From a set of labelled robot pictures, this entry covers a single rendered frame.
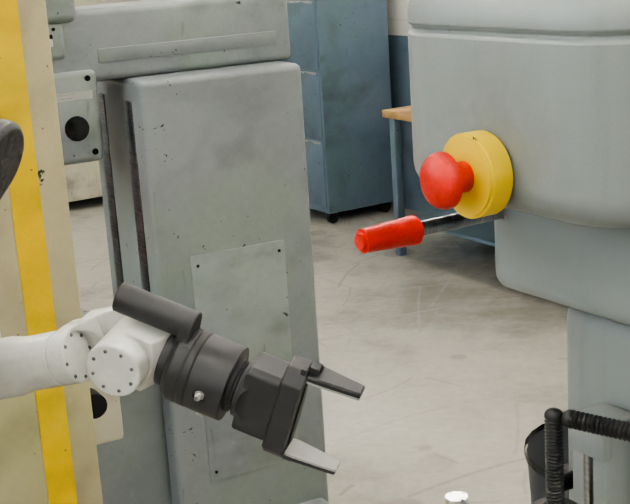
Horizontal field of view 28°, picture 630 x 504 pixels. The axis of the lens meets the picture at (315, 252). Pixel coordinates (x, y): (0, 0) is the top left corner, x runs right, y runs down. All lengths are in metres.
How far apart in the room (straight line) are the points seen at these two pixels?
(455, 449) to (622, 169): 4.04
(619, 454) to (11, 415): 1.81
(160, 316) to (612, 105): 0.71
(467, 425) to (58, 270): 2.72
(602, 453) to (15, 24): 1.76
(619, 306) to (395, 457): 3.84
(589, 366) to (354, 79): 7.39
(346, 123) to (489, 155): 7.53
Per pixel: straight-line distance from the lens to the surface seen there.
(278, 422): 1.38
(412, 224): 0.97
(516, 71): 0.85
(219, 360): 1.38
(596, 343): 1.04
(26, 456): 2.70
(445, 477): 4.60
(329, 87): 8.29
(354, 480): 4.60
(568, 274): 0.99
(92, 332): 1.49
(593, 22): 0.81
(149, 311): 1.39
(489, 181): 0.86
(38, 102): 2.55
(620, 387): 1.03
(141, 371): 1.38
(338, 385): 1.36
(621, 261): 0.94
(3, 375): 1.50
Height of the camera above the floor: 1.93
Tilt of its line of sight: 14 degrees down
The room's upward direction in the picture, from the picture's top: 4 degrees counter-clockwise
